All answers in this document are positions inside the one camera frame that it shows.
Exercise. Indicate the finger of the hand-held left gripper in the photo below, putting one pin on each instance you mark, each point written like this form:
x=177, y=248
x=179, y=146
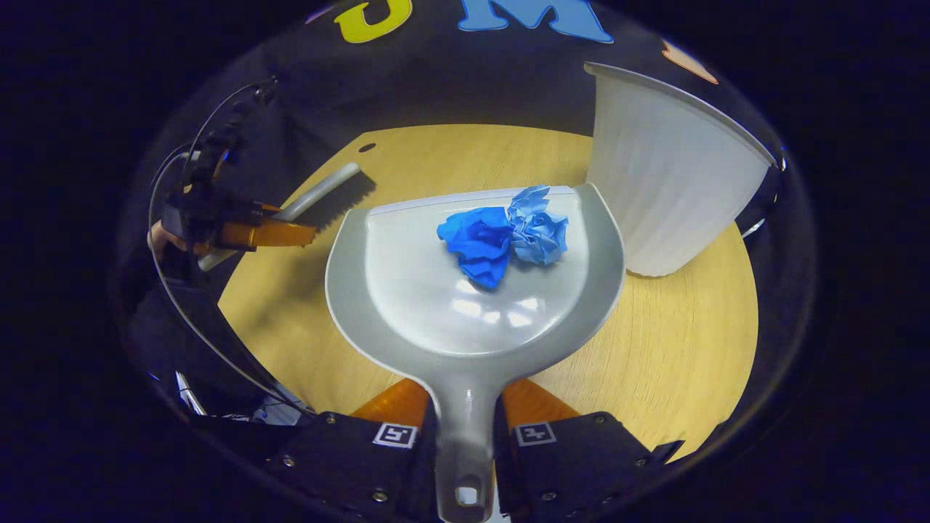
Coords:
x=269, y=234

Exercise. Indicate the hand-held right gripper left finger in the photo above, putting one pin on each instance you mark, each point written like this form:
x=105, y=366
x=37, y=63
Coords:
x=349, y=457

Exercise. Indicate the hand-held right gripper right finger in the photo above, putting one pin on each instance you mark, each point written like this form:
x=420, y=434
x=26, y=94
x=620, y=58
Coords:
x=574, y=461

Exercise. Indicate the small grey broom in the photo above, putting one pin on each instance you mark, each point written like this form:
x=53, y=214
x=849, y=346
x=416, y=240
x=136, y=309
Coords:
x=320, y=190

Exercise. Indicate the small grey dustpan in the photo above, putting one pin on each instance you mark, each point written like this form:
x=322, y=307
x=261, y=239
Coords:
x=436, y=305

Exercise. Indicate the dark blue paper ball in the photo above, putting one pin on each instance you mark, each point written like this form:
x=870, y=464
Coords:
x=476, y=243

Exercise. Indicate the light blue paper ball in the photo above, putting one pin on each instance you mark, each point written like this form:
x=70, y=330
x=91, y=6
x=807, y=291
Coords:
x=541, y=236

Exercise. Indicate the white ribbed garbage bin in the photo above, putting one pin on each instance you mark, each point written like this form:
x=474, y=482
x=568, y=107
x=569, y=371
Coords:
x=668, y=174

